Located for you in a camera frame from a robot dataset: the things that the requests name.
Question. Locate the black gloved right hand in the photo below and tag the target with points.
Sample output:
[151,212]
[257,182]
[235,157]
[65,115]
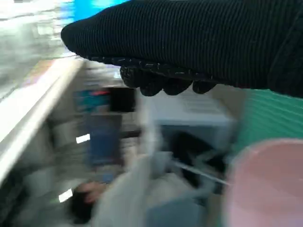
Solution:
[189,40]

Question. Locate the seated person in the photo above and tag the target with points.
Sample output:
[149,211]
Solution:
[123,196]

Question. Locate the pink bowl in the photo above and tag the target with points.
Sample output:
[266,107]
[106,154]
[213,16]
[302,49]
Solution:
[267,184]

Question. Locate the small white grille appliance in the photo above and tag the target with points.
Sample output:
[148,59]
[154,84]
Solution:
[194,118]

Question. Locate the grey chair with metal legs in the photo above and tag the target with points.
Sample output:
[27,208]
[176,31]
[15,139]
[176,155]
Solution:
[172,212]

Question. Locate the green cutting mat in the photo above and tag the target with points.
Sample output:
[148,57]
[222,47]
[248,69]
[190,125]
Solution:
[272,118]

